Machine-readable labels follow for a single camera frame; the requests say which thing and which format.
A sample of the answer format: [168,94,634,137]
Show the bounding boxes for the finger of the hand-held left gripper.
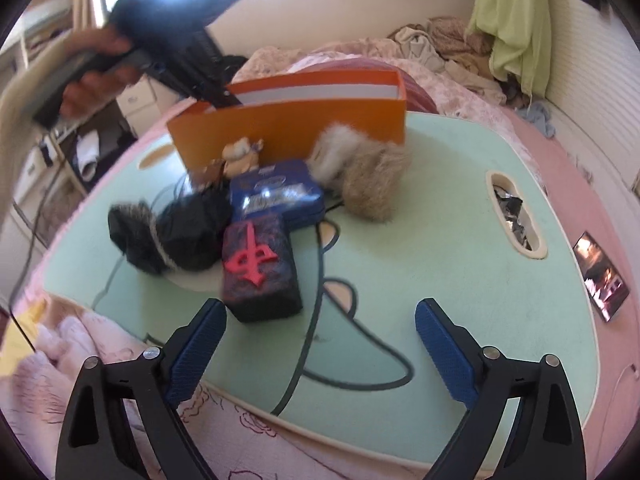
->
[172,66,246,111]

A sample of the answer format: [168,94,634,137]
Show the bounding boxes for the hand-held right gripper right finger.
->
[414,297,587,480]

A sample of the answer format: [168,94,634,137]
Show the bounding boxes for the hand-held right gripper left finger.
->
[55,297,228,480]

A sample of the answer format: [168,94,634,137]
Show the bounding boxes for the cream plush toy figure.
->
[222,136,266,178]

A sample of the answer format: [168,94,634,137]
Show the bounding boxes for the orange cardboard box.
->
[166,70,407,173]

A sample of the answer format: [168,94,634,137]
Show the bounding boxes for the dark block with red symbol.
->
[221,212,304,323]

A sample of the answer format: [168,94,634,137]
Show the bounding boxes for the blue tin box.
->
[229,159,326,231]

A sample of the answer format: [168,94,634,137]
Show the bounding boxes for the black lace scrunchie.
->
[107,192,233,276]

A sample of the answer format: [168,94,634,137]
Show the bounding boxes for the cream fur pom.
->
[306,122,371,188]

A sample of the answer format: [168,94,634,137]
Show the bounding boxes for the person's left forearm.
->
[0,35,76,241]

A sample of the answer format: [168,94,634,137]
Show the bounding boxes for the green cartoon desktop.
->
[37,110,598,468]

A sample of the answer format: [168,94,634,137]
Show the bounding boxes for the person's left hand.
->
[59,27,143,118]

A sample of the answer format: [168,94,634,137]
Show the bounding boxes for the white bedside cabinet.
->
[117,77,176,131]

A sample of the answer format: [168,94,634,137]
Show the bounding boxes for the foil wrappers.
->
[492,182,533,251]

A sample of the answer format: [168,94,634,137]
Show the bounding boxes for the white rose print quilt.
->
[0,305,501,480]

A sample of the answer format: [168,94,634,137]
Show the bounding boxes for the yellow cloth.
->
[0,297,51,378]

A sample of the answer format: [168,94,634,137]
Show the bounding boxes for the maroon pillow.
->
[290,55,438,113]

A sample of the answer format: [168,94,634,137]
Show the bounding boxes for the pink bed sheet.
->
[405,105,640,461]

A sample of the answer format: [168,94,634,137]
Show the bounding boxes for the beige clothes pile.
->
[390,16,506,106]

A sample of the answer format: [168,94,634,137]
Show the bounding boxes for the cream floral quilt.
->
[240,37,531,126]

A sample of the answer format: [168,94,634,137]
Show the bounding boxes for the blue-grey cloth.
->
[520,102,556,138]

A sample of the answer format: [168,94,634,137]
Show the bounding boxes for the light green garment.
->
[467,0,553,96]

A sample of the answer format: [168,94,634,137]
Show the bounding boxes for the white louvred door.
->
[545,0,640,201]

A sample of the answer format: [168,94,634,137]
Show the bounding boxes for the black cable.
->
[270,200,416,416]

